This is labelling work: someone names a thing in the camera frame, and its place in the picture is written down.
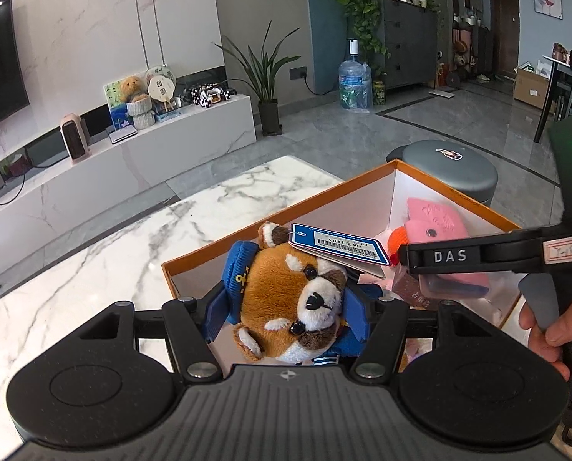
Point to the grey drawer cabinet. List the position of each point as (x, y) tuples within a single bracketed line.
[(408, 43)]

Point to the pink space heater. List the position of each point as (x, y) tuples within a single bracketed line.
[(74, 137)]

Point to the long leaf potted plant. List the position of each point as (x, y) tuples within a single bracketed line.
[(266, 72)]

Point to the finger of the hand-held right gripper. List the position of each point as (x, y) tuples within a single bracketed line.
[(487, 254)]

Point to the round green paper fan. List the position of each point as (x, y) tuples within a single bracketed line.
[(158, 74)]

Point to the white floor scale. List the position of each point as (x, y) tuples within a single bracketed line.
[(444, 91)]

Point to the red panda plush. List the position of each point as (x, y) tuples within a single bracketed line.
[(276, 288)]

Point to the white marble tv console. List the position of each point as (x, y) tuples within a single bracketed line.
[(170, 153)]

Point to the orange cardboard box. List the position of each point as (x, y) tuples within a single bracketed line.
[(314, 209)]

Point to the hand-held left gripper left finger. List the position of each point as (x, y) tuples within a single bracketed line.
[(214, 317)]

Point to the black white checkered toys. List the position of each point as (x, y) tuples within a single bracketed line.
[(209, 95)]

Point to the shelf with toys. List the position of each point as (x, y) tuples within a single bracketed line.
[(468, 53)]

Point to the small red pot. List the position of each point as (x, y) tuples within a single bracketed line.
[(18, 165)]

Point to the brown wooden door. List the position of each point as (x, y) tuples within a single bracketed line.
[(504, 33)]

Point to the blue water jug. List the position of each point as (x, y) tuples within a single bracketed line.
[(355, 86)]

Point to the silver laptop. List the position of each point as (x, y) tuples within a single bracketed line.
[(122, 135)]

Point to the black wall socket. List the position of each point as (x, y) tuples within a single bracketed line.
[(299, 73)]

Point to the grey round stool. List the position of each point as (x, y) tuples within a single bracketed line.
[(449, 173)]

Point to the green can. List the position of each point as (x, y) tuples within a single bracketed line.
[(379, 93)]

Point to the white paper fan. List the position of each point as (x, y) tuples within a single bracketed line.
[(162, 90)]

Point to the brown cardboard box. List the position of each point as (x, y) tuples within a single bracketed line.
[(530, 89)]

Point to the black television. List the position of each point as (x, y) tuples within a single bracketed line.
[(0, 67)]

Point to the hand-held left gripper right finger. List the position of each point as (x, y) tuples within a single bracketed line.
[(359, 319)]

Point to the green blue picture panel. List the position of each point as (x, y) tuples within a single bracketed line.
[(113, 101)]

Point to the teddy bear in knit basket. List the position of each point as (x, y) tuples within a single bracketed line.
[(137, 91)]

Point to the pink card wallet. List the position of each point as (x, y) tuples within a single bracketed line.
[(434, 216)]

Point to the orange crochet fruit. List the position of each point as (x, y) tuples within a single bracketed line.
[(396, 241)]

